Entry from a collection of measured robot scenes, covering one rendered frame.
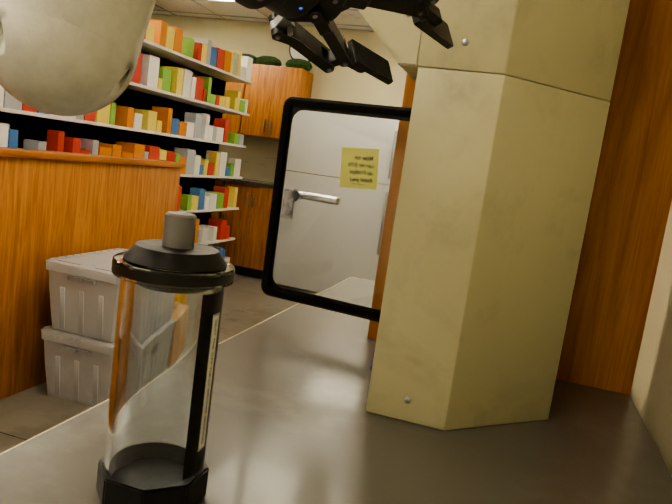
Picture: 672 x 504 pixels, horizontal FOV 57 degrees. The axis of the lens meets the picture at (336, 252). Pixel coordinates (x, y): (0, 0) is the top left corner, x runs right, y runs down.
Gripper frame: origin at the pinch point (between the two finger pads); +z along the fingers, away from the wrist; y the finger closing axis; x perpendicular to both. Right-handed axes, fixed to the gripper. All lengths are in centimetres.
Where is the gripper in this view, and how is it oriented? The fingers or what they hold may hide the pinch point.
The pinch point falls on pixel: (403, 46)
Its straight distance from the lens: 73.4
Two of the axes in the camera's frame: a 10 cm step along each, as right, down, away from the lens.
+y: -7.5, 3.2, 5.8
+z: 6.4, 1.2, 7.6
